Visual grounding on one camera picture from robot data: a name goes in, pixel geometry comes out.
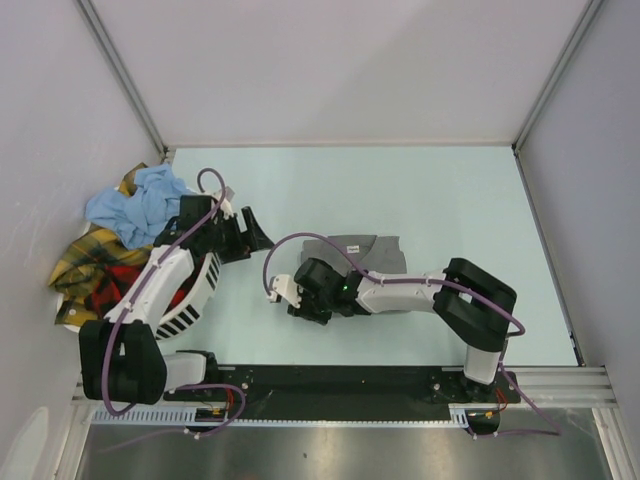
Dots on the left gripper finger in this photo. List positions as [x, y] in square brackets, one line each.
[256, 239]
[251, 223]

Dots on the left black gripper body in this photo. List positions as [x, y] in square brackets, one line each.
[226, 240]

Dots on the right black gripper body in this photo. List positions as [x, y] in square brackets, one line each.
[316, 308]

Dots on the grey long sleeve shirt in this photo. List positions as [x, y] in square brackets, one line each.
[381, 254]

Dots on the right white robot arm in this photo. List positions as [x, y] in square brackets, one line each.
[475, 305]

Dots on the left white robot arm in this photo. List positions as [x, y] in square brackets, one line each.
[121, 360]

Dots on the white laundry basket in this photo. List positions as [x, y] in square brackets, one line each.
[200, 295]

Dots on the light blue shirt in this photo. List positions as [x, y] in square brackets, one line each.
[139, 218]

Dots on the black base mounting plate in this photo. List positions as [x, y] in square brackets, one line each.
[350, 393]

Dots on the red black plaid shirt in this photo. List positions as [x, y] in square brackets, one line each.
[116, 282]

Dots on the yellow plaid shirt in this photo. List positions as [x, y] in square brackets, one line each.
[83, 264]

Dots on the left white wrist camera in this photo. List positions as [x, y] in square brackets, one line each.
[223, 198]

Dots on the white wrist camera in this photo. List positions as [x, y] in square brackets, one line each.
[223, 198]
[283, 287]

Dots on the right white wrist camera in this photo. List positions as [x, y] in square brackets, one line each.
[283, 287]

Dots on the white slotted cable duct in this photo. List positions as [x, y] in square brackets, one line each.
[208, 417]

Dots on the left aluminium frame post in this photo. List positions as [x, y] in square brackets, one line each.
[116, 64]

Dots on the aluminium frame post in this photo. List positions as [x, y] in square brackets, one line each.
[116, 64]
[568, 52]

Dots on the aluminium front rail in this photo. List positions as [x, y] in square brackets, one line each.
[593, 445]

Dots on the right aluminium frame post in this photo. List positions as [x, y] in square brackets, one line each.
[568, 52]

